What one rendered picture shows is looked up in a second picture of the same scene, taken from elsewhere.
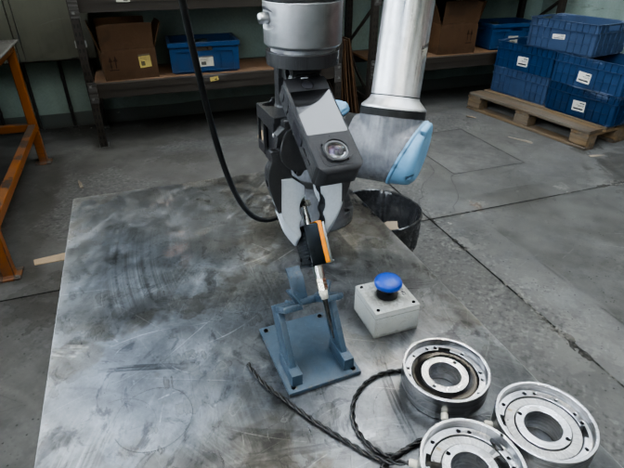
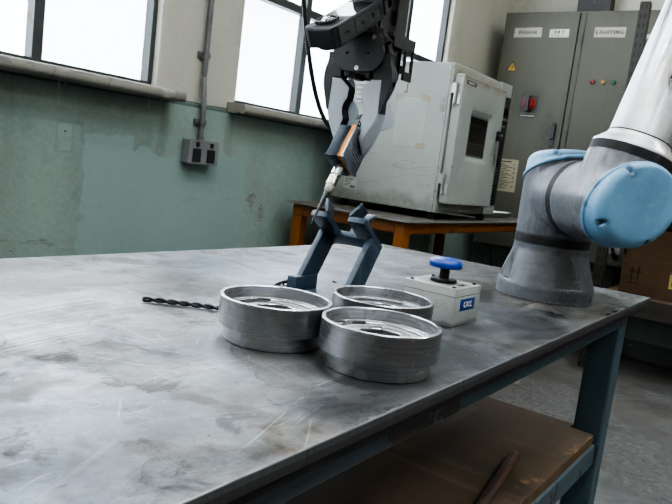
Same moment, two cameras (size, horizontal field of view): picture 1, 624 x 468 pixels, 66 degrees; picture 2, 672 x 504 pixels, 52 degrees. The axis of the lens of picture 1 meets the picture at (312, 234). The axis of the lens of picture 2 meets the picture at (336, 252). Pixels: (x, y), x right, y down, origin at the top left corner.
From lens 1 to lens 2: 77 cm
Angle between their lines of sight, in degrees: 56
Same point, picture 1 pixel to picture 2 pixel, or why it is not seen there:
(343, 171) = (318, 30)
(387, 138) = (589, 171)
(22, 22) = not seen: hidden behind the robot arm
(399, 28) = (646, 54)
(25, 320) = not seen: hidden behind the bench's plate
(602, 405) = not seen: outside the picture
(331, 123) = (347, 12)
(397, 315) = (428, 292)
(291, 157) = (339, 56)
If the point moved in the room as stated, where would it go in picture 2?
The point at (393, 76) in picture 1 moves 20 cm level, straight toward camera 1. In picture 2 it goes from (624, 106) to (509, 82)
